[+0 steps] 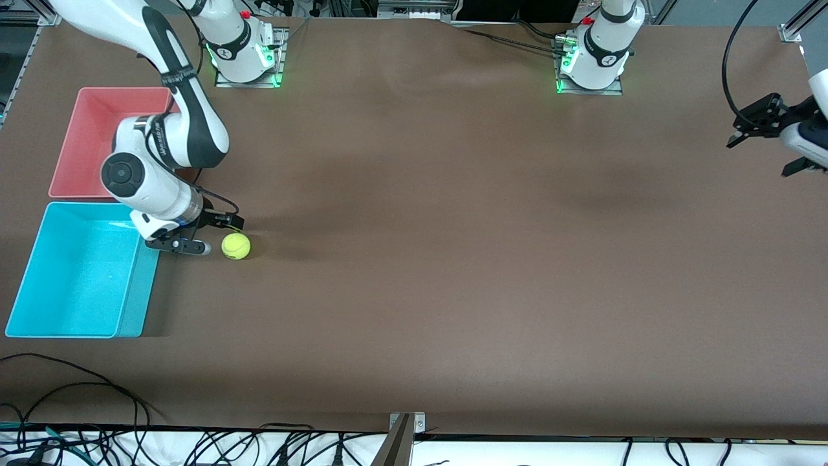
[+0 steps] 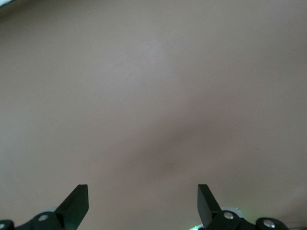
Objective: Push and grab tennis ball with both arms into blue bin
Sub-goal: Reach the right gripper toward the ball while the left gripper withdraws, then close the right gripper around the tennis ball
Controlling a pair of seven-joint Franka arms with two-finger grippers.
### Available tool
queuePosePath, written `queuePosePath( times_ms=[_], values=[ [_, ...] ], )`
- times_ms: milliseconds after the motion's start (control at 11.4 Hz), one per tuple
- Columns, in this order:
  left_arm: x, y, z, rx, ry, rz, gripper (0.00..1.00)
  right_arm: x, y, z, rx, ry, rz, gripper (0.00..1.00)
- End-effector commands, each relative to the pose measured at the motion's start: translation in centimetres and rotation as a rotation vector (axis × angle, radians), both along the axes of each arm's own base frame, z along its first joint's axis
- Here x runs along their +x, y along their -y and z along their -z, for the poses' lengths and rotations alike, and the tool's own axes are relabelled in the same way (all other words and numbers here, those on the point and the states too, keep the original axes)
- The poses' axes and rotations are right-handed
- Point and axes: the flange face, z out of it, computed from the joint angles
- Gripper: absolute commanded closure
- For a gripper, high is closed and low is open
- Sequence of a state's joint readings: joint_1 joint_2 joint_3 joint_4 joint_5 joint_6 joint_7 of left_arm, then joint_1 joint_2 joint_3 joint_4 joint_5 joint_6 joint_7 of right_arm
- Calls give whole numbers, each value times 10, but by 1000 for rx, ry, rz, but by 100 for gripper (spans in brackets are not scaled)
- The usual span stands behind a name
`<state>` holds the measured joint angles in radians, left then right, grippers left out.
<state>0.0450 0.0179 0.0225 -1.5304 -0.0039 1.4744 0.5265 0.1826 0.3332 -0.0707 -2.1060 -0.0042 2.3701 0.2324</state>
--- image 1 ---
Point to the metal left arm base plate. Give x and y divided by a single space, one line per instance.
618 89

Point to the pink plastic bin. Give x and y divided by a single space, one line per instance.
84 142

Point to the metal clamp bracket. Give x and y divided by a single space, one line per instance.
418 422

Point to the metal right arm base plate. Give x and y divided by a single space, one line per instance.
279 65

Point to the grey camera mount strut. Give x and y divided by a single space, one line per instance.
396 446

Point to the yellow tennis ball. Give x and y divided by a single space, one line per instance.
236 246

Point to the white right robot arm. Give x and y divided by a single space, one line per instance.
103 19

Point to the blue plastic bin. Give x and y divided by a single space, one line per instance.
77 278

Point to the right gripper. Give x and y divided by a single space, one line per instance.
212 219

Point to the aluminium frame rail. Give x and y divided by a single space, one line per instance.
45 16

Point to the grey metal box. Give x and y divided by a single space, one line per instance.
414 10

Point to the aluminium frame corner profile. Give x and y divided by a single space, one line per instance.
792 31

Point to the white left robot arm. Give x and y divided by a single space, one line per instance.
601 58

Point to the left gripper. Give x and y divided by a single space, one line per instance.
768 116

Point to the brown table cover sheet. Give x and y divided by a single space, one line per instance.
414 310

